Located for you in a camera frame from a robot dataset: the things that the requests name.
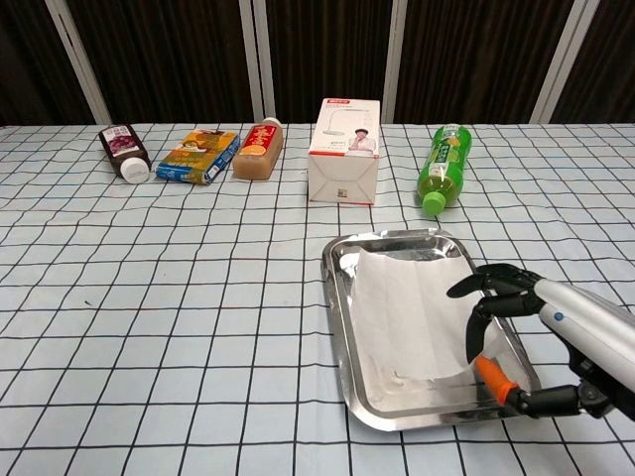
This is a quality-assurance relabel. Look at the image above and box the brown drink bottle red label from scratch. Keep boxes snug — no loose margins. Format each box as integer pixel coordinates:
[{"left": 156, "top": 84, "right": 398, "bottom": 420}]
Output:
[{"left": 231, "top": 117, "right": 285, "bottom": 181}]

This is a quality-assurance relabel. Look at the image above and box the metal tray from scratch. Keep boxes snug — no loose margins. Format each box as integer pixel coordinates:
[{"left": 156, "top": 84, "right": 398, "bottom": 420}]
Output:
[{"left": 320, "top": 227, "right": 542, "bottom": 433}]

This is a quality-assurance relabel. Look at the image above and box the purple juice bottle white cap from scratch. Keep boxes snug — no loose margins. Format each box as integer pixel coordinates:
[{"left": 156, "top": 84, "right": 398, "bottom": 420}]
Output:
[{"left": 97, "top": 124, "right": 152, "bottom": 184}]

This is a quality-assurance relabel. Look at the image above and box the yellow blue drink carton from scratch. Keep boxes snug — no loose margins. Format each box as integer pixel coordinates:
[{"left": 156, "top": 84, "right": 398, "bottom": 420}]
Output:
[{"left": 155, "top": 128, "right": 241, "bottom": 186}]

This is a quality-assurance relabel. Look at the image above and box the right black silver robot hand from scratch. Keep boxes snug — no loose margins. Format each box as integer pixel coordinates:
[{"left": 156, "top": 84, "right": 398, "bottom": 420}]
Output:
[{"left": 445, "top": 263, "right": 635, "bottom": 421}]

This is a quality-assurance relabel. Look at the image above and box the white parchment paper sheet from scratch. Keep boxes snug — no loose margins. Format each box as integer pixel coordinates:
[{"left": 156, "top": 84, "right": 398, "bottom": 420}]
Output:
[{"left": 354, "top": 247, "right": 507, "bottom": 383}]

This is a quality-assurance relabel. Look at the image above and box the blue checked tablecloth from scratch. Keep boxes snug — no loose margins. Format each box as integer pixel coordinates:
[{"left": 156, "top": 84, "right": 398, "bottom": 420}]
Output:
[{"left": 0, "top": 122, "right": 635, "bottom": 476}]

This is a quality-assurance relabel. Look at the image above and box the green tea bottle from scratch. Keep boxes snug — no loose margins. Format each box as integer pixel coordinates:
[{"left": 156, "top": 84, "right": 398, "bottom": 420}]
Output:
[{"left": 415, "top": 122, "right": 473, "bottom": 217}]

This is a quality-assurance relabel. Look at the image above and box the dark partition panel white frame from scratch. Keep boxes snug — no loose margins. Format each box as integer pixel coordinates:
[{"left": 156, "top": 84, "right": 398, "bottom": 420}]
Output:
[
  {"left": 0, "top": 0, "right": 113, "bottom": 128},
  {"left": 533, "top": 0, "right": 635, "bottom": 125},
  {"left": 252, "top": 0, "right": 406, "bottom": 125},
  {"left": 63, "top": 0, "right": 259, "bottom": 125},
  {"left": 391, "top": 0, "right": 596, "bottom": 125}
]

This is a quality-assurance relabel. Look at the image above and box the white lamp box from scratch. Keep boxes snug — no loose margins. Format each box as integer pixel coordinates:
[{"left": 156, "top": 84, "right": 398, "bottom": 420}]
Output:
[{"left": 307, "top": 97, "right": 382, "bottom": 205}]

